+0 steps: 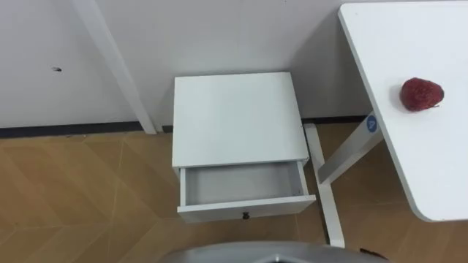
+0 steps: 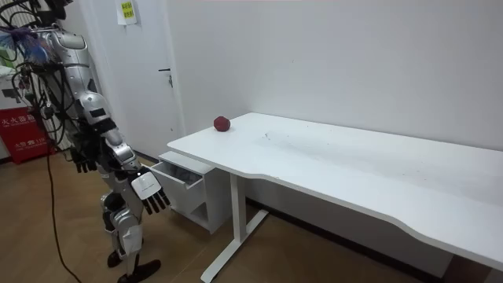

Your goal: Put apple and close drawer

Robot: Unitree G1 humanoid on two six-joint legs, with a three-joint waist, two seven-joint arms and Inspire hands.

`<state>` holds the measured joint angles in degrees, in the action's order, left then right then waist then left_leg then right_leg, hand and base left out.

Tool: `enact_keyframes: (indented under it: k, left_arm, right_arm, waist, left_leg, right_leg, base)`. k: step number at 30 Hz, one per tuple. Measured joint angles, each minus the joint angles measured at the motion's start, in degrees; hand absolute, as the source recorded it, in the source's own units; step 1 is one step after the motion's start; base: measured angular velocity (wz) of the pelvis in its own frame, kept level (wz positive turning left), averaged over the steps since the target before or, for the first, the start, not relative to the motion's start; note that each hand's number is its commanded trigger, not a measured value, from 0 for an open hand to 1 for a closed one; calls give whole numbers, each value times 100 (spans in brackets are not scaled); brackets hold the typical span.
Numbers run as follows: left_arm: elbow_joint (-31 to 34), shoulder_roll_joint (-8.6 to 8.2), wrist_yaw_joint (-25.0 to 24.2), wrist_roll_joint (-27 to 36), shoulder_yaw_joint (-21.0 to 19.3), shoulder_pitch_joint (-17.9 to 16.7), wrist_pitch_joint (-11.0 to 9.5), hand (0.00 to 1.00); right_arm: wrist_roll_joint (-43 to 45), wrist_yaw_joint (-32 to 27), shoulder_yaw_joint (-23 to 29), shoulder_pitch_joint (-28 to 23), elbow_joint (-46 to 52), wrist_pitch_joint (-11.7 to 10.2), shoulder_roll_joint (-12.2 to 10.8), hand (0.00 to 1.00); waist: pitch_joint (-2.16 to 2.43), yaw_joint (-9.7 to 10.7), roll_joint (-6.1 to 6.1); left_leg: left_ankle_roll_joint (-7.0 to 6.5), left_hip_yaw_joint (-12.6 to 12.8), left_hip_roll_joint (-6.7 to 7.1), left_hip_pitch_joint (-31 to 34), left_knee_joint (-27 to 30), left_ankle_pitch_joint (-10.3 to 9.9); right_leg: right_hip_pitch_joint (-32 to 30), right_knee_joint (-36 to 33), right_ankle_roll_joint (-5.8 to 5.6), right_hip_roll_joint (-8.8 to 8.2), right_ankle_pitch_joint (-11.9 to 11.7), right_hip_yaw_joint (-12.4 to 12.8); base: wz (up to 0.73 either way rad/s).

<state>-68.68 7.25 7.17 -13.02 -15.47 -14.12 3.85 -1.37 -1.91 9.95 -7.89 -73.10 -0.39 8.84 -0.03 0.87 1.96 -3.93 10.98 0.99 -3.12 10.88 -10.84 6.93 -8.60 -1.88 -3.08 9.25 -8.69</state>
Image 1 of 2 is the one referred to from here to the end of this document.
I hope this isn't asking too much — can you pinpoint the robot body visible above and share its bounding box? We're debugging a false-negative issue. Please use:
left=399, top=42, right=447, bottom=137
left=156, top=240, right=390, bottom=263

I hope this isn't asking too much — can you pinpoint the white desk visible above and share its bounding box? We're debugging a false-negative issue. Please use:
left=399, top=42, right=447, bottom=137
left=303, top=0, right=468, bottom=248

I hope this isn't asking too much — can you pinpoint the white bedside cabinet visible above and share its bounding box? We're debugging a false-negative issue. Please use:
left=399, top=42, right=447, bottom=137
left=171, top=72, right=311, bottom=216

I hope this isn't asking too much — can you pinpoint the red strawberry soft toy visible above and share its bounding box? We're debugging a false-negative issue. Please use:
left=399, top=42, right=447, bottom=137
left=399, top=77, right=445, bottom=113

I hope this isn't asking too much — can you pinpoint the white cabinet drawer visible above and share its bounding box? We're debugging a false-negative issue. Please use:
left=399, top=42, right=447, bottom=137
left=176, top=160, right=317, bottom=224

